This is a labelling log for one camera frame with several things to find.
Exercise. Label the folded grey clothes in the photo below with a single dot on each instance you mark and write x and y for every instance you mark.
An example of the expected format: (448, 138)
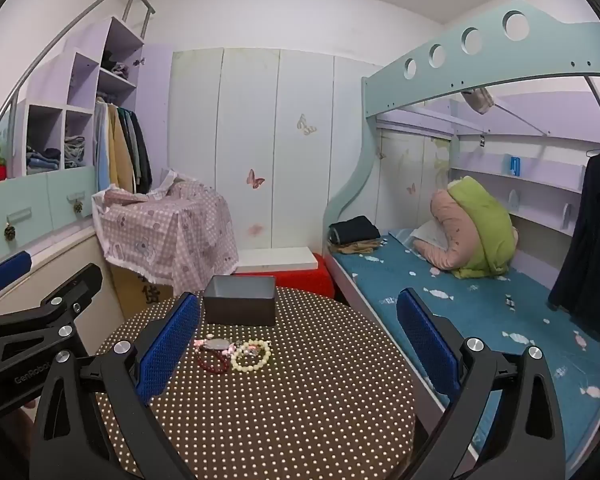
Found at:
(75, 152)

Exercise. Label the blue printed bed sheet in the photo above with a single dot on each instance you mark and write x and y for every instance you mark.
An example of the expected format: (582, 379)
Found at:
(480, 320)

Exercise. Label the purple bed shelf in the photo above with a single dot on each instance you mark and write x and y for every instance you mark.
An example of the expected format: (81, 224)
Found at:
(540, 180)

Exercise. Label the pale pink butterfly sticker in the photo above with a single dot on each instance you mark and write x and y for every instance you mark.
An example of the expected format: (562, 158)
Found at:
(255, 230)

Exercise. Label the black hanging garment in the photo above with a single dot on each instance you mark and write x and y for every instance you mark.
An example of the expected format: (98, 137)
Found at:
(595, 240)

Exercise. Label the pink quilt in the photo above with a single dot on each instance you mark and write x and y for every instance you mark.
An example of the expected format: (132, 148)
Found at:
(447, 220)

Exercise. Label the small blue box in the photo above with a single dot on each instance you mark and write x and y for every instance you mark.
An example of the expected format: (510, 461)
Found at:
(515, 165)

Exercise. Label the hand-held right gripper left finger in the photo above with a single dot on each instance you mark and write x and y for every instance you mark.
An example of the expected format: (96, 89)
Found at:
(170, 347)

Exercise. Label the purple stair shelf cabinet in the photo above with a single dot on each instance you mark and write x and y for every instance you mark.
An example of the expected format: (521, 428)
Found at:
(85, 75)

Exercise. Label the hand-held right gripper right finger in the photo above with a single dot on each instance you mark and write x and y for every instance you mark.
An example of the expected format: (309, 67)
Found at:
(425, 342)

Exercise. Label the light blue hanging garment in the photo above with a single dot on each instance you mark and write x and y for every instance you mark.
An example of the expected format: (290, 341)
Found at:
(101, 150)

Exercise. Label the dark folded clothes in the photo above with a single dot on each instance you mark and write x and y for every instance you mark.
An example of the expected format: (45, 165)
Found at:
(355, 228)

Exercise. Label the light blue bunk bed frame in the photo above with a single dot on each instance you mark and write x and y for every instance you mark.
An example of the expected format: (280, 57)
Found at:
(555, 50)

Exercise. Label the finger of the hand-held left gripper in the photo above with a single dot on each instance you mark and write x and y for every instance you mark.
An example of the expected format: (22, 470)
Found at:
(7, 270)
(72, 287)

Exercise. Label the cream butterfly sticker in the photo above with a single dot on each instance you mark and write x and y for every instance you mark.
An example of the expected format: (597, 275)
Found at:
(306, 125)

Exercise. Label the cardboard box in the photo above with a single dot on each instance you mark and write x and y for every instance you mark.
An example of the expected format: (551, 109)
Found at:
(135, 292)

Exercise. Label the light blue drawer cabinet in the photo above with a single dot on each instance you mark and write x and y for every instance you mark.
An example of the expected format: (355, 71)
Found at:
(40, 205)

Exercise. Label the white board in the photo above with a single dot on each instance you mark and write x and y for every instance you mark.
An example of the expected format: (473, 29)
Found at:
(275, 258)

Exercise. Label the folded blue jeans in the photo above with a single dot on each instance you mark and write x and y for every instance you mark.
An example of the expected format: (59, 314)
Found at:
(42, 160)

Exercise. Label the green quilt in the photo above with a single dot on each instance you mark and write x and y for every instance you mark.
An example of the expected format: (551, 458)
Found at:
(485, 225)

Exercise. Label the beige hanging pouch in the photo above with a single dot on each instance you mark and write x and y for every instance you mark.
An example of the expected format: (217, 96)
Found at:
(478, 100)

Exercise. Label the pink checked cloth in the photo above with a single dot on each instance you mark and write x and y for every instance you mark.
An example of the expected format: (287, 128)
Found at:
(180, 240)

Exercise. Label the grey metal box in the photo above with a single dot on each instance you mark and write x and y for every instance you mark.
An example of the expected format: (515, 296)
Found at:
(240, 310)

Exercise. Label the green hanging garment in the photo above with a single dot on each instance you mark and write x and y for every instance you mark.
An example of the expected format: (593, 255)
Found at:
(134, 150)

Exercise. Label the yellow hanging garment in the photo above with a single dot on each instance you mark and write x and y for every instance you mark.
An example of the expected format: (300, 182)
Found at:
(120, 155)

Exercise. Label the brown polka-dot tablecloth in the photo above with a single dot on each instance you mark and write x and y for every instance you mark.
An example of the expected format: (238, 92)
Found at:
(290, 410)

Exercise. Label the white wardrobe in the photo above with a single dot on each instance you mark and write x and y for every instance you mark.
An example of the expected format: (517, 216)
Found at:
(280, 160)

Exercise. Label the beige cabinet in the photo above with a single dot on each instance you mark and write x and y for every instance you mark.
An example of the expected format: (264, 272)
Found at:
(50, 270)

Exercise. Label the grey metal handrail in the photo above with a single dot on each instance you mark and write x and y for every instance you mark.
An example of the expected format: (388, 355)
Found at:
(70, 22)

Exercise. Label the black hanging jacket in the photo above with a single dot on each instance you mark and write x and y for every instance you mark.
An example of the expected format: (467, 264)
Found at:
(144, 160)

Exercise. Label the tan scarf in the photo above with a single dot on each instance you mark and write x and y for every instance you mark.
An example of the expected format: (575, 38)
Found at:
(360, 246)

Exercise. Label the white pillow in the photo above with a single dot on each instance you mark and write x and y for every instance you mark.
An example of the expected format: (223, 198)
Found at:
(427, 234)

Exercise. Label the red stool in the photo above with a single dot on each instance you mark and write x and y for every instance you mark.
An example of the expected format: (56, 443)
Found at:
(305, 280)

